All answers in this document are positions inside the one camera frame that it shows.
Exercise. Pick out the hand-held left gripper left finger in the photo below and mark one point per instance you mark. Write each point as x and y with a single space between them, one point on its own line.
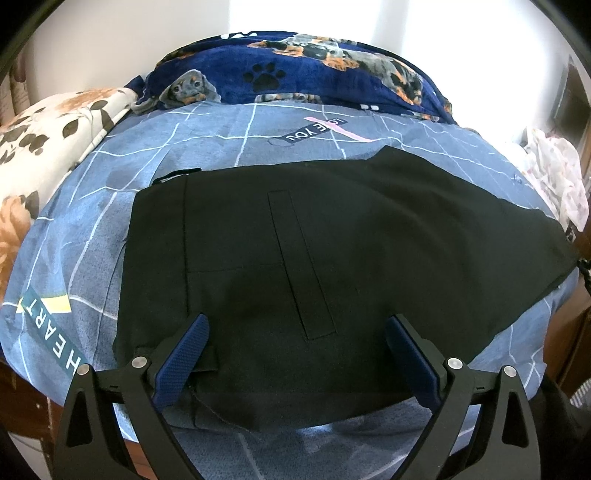
182 357

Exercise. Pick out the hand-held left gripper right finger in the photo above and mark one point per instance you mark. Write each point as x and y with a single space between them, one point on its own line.
418 357

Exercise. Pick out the black pants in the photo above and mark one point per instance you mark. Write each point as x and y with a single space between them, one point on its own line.
332 258

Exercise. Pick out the blue checked bed sheet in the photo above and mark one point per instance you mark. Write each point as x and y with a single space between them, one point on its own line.
92 240

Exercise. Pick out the dark cloth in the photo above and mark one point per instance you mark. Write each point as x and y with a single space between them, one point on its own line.
561 434

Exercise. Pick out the white patterned cloth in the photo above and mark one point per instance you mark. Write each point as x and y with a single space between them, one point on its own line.
561 170

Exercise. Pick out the navy dog print blanket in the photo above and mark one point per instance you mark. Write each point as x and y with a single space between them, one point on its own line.
314 74

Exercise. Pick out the dark wooden framed panel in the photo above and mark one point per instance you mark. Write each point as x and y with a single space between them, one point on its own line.
572 97

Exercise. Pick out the wooden bed frame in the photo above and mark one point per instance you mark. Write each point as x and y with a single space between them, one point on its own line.
570 337

